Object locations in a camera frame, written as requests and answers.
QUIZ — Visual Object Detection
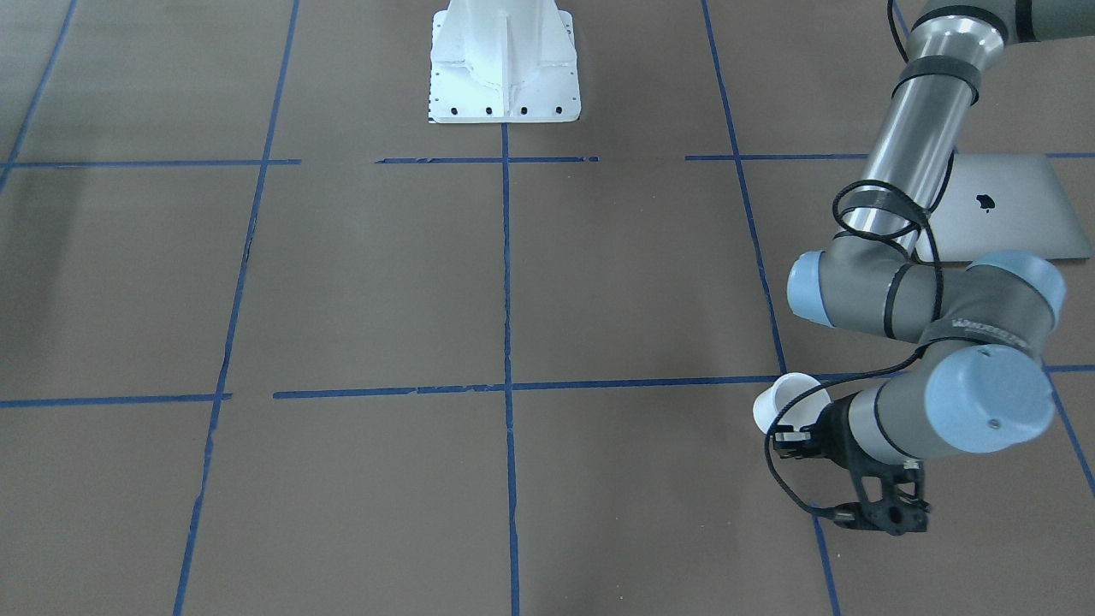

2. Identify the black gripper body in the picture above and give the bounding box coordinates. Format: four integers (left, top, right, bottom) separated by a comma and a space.
812, 398, 854, 467

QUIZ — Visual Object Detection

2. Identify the white ceramic mug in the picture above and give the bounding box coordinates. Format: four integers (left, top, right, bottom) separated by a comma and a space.
752, 373, 832, 433

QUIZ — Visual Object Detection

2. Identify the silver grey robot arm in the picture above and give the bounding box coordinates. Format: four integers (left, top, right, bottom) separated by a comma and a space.
771, 1, 1092, 465

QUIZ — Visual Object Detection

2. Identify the silver closed laptop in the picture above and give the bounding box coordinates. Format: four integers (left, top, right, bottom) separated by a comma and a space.
917, 153, 1092, 263

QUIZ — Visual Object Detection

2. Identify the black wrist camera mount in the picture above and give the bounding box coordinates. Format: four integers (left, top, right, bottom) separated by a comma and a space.
832, 457, 931, 536

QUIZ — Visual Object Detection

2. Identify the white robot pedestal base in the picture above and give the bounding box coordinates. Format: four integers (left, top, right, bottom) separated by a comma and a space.
427, 1, 583, 124

